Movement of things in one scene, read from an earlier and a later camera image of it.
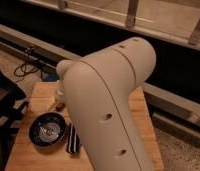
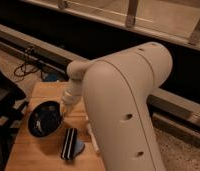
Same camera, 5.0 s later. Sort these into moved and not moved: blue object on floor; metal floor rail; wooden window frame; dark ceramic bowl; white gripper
Moved: white gripper; dark ceramic bowl
Not moved: metal floor rail; blue object on floor; wooden window frame
